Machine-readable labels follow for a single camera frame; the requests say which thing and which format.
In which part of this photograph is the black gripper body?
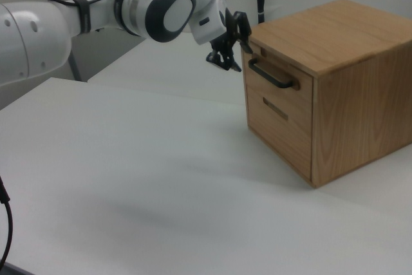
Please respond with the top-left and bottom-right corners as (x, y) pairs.
(211, 9), (239, 52)

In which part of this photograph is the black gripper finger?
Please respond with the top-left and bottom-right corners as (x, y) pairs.
(232, 11), (254, 55)
(205, 48), (243, 73)

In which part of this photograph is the black metal drawer handle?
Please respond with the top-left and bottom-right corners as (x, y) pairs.
(248, 57), (295, 90)

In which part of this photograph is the wooden drawer with handle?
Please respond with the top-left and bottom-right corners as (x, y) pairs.
(241, 42), (315, 113)

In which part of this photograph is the wooden drawer cabinet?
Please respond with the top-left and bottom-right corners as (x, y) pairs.
(241, 0), (412, 189)

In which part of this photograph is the wooden drawer without handle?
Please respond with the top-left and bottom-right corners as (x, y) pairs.
(245, 87), (314, 182)

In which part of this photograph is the black camera cable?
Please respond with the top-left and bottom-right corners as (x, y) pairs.
(0, 174), (14, 267)

